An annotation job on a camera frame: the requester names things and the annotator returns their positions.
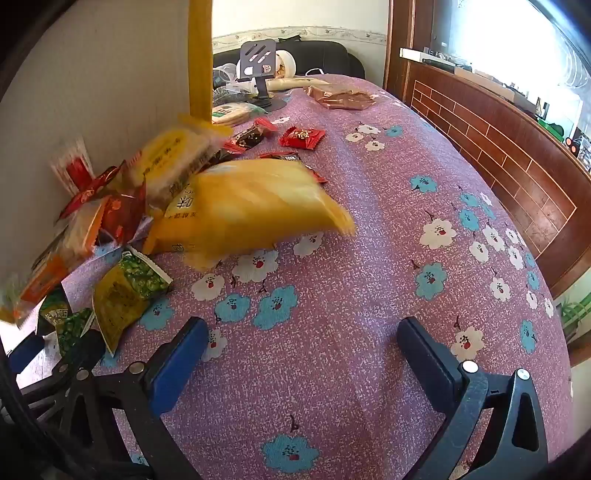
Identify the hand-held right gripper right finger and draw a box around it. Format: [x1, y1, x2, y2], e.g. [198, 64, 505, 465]
[397, 316, 550, 480]

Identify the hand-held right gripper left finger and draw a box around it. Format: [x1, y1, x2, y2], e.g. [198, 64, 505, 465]
[60, 318, 211, 480]

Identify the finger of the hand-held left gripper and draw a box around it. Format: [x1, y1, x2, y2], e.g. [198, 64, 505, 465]
[7, 340, 47, 377]
[21, 329, 107, 402]

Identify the orange biscuit packet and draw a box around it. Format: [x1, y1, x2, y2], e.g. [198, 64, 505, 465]
[143, 159, 356, 268]

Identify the green pea packet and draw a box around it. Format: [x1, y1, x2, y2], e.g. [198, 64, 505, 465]
[92, 247, 174, 356]
[39, 288, 70, 328]
[55, 308, 95, 356]

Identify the orange snack packet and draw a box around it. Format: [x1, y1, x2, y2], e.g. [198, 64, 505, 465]
[14, 251, 79, 324]

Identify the small tan biscuit packet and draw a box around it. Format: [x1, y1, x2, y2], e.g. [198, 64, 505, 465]
[32, 203, 107, 273]

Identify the purple floral cloth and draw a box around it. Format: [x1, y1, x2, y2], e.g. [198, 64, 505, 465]
[60, 74, 575, 480]

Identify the red and white striped packet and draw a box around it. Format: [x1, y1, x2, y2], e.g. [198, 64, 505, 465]
[50, 136, 95, 197]

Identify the pale yellow cracker packet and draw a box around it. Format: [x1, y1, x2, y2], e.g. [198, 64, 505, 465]
[131, 115, 234, 217]

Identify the dark candy with red ends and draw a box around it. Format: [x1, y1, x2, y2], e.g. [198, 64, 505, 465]
[224, 117, 278, 153]

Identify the green and white packet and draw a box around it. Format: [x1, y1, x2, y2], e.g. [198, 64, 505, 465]
[212, 102, 269, 127]

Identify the brown snack packet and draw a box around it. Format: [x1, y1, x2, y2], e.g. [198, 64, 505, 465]
[307, 84, 377, 110]

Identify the clear plastic bag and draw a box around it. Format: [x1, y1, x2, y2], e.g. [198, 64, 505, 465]
[212, 65, 238, 88]

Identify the beige rolled item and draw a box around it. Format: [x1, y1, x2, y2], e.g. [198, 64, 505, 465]
[265, 76, 331, 90]

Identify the white tape roll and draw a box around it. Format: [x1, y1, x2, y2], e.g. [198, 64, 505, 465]
[276, 48, 298, 79]

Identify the black sofa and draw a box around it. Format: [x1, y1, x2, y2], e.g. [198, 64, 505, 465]
[212, 39, 365, 79]

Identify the wooden door frame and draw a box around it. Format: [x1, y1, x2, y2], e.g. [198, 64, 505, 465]
[383, 0, 416, 102]

